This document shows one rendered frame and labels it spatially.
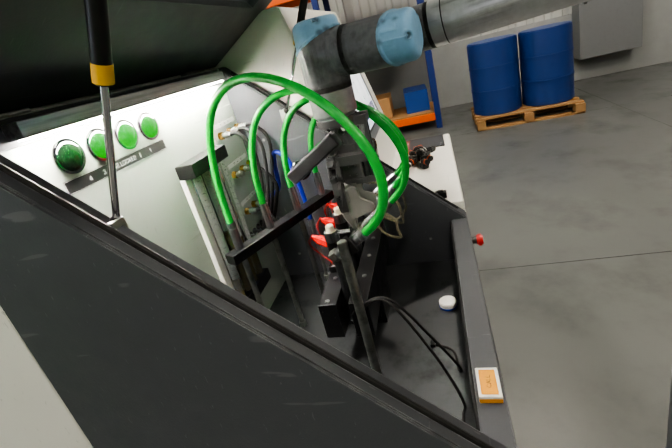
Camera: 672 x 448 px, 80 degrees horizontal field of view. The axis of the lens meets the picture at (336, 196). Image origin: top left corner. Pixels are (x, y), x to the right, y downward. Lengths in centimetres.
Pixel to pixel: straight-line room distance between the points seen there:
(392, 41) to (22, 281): 55
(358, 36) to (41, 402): 68
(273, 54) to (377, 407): 84
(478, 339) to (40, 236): 61
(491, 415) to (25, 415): 66
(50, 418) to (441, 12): 83
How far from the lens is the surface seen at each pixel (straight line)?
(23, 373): 72
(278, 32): 106
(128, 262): 48
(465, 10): 70
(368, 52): 60
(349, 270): 62
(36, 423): 80
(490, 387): 63
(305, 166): 70
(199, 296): 46
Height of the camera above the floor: 143
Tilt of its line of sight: 20 degrees down
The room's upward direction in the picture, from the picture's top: 15 degrees counter-clockwise
